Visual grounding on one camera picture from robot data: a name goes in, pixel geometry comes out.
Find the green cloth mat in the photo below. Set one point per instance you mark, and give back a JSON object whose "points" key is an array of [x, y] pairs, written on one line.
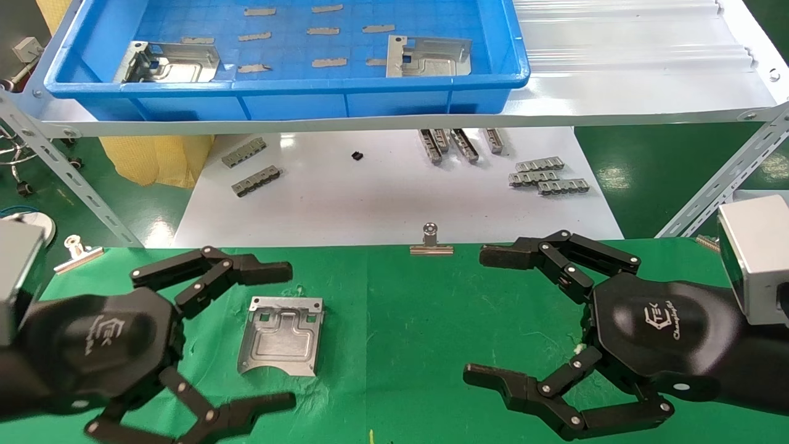
{"points": [[400, 320]]}

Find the clear corrugated plastic sheet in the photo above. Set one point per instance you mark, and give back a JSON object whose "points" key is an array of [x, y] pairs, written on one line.
{"points": [[616, 37]]}

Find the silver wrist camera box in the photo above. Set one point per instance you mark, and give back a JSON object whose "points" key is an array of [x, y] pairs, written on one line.
{"points": [[761, 259], [15, 271]]}

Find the grey tape strip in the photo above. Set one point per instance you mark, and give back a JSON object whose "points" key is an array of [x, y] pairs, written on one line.
{"points": [[253, 68], [254, 36], [375, 61], [323, 31], [197, 41], [259, 11], [327, 8]]}

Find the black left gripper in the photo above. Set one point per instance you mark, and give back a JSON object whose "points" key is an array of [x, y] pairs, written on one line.
{"points": [[98, 345]]}

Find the small white wall box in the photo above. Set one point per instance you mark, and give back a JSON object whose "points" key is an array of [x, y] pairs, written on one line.
{"points": [[28, 49]]}

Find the chrome chair base with casters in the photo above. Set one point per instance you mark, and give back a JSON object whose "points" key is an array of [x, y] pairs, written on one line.
{"points": [[24, 189]]}

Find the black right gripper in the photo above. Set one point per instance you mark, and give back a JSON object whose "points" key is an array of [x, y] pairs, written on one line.
{"points": [[666, 333]]}

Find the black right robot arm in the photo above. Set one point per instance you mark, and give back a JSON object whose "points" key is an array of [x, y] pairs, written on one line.
{"points": [[764, 370]]}

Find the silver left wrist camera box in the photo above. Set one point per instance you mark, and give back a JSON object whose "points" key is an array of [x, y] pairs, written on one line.
{"points": [[15, 271]]}

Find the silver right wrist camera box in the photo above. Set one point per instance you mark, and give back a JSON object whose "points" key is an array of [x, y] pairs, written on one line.
{"points": [[761, 259]]}

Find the stamped sheet metal part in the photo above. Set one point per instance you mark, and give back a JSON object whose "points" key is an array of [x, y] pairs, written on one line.
{"points": [[179, 68], [280, 339], [431, 61]]}

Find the yellow mesh bag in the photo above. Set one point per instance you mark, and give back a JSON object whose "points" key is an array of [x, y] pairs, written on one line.
{"points": [[154, 160]]}

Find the small grey metal rail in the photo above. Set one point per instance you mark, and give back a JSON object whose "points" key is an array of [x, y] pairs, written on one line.
{"points": [[539, 164], [256, 181], [441, 139], [465, 145], [564, 187], [430, 147], [244, 152], [533, 179], [494, 140]]}

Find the white round base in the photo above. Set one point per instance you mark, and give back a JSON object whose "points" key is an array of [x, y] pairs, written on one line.
{"points": [[46, 227]]}

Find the blue plastic bin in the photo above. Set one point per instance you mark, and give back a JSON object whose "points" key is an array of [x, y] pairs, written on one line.
{"points": [[296, 102]]}

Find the white metal shelf rack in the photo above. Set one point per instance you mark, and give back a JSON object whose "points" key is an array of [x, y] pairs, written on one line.
{"points": [[616, 102]]}

